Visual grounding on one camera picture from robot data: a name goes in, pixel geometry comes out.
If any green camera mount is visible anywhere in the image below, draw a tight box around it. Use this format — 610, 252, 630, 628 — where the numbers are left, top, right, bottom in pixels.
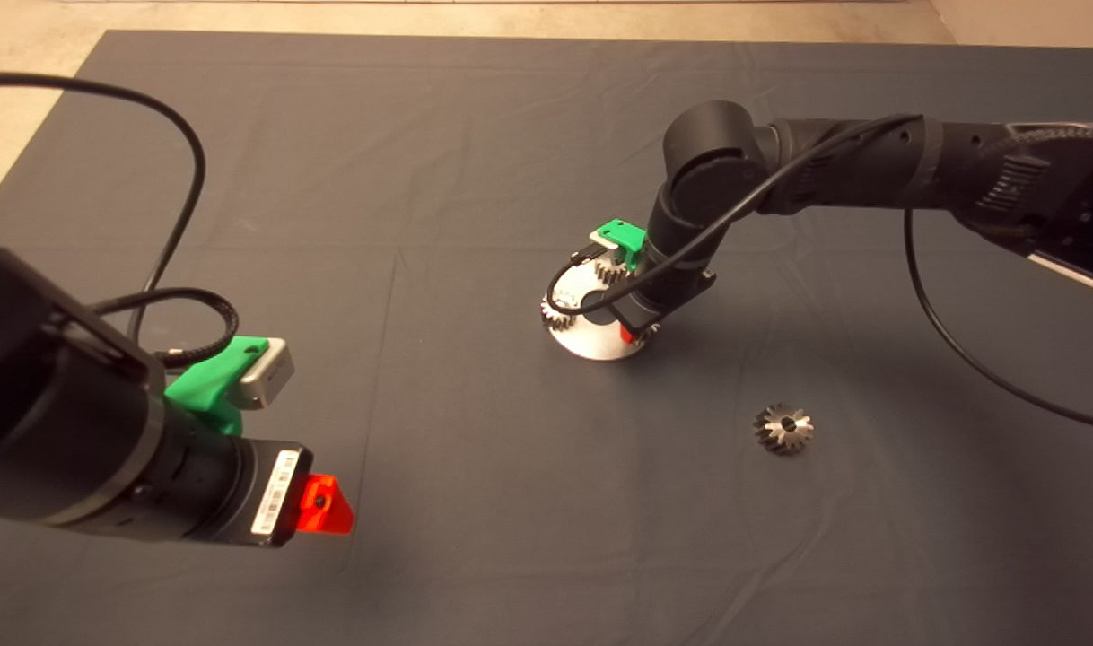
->
165, 336, 269, 438
598, 220, 648, 273

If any dark grey table cloth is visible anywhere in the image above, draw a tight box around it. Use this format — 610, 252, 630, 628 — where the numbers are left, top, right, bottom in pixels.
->
0, 31, 1093, 646

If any green right camera mount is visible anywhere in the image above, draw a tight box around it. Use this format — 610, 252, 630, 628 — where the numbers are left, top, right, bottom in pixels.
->
598, 220, 648, 273

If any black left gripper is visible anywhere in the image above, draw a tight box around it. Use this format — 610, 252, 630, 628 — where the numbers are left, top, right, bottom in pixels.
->
214, 440, 356, 549

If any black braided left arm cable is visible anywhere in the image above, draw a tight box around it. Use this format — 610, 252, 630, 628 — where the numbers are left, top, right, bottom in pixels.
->
89, 287, 240, 369

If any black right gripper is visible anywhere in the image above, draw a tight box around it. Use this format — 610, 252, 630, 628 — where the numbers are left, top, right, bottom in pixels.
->
609, 262, 718, 345

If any silver left camera box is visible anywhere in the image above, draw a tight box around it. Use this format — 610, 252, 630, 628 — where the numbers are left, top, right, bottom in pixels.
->
237, 338, 295, 411

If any large steel gear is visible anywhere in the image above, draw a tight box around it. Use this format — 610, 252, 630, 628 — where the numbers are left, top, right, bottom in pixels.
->
753, 403, 815, 456

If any green left camera mount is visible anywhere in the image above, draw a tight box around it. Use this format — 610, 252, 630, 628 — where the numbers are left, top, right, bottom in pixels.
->
165, 336, 269, 438

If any round metal plate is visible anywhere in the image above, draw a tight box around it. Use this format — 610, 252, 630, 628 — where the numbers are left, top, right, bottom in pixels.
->
545, 260, 655, 362

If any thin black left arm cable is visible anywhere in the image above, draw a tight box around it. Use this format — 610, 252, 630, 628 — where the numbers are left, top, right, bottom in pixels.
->
0, 74, 208, 346

